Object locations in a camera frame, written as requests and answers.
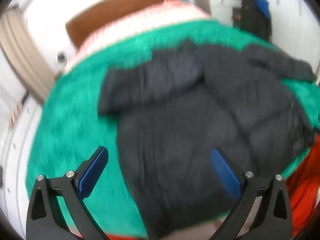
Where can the black puffer jacket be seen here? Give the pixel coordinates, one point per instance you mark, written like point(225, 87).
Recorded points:
point(176, 108)

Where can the white window drawer bench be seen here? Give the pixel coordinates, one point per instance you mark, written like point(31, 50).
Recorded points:
point(16, 145)

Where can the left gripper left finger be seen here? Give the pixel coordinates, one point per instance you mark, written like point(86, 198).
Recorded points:
point(45, 219)

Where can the white round fan heater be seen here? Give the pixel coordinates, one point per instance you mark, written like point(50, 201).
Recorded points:
point(61, 58)

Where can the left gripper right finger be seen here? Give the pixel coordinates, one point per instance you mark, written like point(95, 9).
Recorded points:
point(273, 219)

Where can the white bedside cabinet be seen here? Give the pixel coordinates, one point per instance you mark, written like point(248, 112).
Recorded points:
point(220, 10)

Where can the brown wooden headboard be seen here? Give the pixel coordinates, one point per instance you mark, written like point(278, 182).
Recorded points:
point(96, 16)

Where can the dark jacket on chair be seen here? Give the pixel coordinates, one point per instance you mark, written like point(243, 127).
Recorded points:
point(256, 18)

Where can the beige curtain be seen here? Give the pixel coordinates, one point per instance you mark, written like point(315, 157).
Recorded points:
point(24, 57)

